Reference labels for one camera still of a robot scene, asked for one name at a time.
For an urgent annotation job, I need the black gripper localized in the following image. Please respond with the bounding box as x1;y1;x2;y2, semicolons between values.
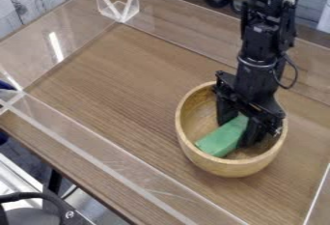
212;55;287;148

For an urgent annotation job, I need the green rectangular block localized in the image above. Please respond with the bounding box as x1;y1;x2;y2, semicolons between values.
195;115;248;157

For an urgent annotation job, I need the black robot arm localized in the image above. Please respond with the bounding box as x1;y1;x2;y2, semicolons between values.
203;0;298;147

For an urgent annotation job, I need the brown wooden bowl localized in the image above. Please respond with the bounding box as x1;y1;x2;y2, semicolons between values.
173;81;288;178

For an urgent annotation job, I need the black table leg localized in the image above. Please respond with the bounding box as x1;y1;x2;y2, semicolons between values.
48;170;62;195

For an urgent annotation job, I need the clear acrylic corner bracket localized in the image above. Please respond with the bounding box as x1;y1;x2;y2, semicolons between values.
96;0;139;23

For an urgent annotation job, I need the black metal bracket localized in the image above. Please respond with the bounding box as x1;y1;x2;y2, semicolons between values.
42;196;94;225

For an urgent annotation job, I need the clear acrylic tray wall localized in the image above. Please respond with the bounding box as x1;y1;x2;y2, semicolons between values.
0;0;330;225

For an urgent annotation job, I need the black cable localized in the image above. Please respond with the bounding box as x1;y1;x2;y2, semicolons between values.
0;191;65;225

